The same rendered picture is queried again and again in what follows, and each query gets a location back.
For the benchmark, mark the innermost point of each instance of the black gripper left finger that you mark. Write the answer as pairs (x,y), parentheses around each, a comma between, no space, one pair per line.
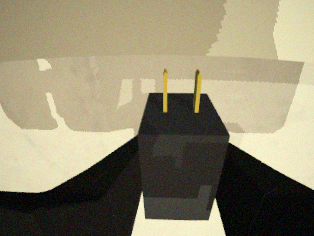
(100,201)

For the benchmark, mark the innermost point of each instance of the black two-prong plug charger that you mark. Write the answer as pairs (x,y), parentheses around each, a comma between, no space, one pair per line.
(182,143)

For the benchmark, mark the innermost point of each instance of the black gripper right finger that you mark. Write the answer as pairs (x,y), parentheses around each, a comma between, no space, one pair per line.
(255,200)

